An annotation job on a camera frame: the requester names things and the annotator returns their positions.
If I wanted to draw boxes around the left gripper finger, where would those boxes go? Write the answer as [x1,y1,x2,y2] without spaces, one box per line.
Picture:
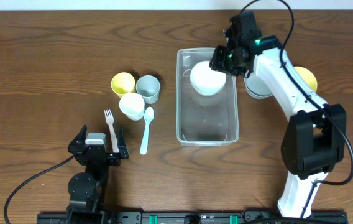
[75,124,87,144]
[117,126,127,153]

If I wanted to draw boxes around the white plastic fork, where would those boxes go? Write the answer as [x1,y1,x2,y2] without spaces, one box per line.
[104,109,119,153]

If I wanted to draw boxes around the grey plastic bowl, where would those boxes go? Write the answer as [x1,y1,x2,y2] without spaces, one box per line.
[244,73,273,100]

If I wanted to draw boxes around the white plastic cup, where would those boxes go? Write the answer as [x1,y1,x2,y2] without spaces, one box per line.
[119,93,145,121]

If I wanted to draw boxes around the pale green plastic spoon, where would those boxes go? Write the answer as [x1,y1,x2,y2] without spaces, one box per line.
[140,107,155,155]

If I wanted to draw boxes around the white plastic bowl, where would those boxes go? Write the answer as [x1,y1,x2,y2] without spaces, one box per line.
[190,61,226,96]

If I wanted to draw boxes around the yellow plastic cup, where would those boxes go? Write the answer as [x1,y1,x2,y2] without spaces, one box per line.
[111,72,135,98]

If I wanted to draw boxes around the grey plastic cup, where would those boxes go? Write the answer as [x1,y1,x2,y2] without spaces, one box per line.
[136,75,160,104]

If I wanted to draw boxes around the yellow plastic bowl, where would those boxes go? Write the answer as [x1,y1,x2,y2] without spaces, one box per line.
[295,66,318,92]

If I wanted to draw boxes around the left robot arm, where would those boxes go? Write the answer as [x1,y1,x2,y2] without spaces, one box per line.
[65,125,129,224]

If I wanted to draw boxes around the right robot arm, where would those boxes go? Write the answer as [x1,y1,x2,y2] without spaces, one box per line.
[209,33,349,218]

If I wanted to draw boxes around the clear plastic container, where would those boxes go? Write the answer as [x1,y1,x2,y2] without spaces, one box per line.
[176,48,240,146]

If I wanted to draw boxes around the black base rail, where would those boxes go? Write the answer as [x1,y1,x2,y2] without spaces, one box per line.
[37,210,349,224]

